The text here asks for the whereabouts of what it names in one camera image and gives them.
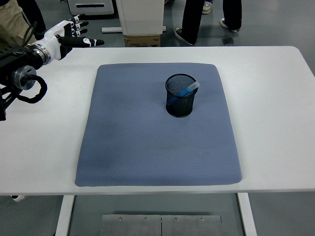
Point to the white pedestal cabinet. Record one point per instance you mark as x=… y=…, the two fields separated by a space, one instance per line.
x=141 y=17

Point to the white table leg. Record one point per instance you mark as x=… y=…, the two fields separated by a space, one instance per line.
x=247 y=216
x=64 y=216

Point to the black mesh pen holder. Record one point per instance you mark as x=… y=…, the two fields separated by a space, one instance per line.
x=180 y=110

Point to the white pedestal base bar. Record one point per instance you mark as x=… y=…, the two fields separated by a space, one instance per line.
x=110 y=30

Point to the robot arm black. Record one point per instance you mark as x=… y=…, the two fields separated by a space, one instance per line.
x=14 y=61

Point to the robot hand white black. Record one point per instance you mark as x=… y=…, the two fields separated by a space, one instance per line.
x=53 y=37

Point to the grey floor socket plate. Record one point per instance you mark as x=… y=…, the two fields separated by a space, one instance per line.
x=228 y=41

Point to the person in dark trousers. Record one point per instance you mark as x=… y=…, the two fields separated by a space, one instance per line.
x=34 y=12

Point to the white appliance with black slot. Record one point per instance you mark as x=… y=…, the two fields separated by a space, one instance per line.
x=93 y=9

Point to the person with white shoe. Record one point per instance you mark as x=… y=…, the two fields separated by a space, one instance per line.
x=207 y=8

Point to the person in beige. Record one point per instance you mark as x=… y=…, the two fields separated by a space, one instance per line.
x=9 y=22

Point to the brown cardboard box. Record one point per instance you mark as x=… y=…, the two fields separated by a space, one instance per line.
x=141 y=41

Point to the blue marker with clear cap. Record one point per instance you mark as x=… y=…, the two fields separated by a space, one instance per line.
x=190 y=89

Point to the small white black object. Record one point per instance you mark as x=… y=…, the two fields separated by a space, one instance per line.
x=18 y=198

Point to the blue-grey textured mat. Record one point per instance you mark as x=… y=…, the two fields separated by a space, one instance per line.
x=147 y=147

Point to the person with sneakers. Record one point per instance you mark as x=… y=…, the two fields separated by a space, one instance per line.
x=192 y=19

